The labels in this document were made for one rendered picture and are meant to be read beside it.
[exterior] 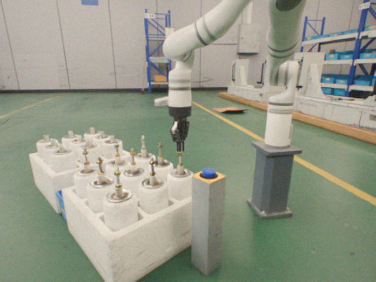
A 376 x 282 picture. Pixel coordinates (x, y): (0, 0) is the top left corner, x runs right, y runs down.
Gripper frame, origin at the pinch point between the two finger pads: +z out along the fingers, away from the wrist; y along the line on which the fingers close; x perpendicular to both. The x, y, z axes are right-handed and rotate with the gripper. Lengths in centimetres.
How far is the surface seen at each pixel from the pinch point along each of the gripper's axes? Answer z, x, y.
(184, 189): 14.2, -2.7, -3.8
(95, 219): 17.0, 17.8, -24.1
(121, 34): -112, 364, 523
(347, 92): 25, -184, 562
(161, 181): 9.6, 3.4, -9.0
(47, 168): 17, 64, 1
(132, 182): 11.6, 14.2, -9.3
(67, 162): 14, 54, 2
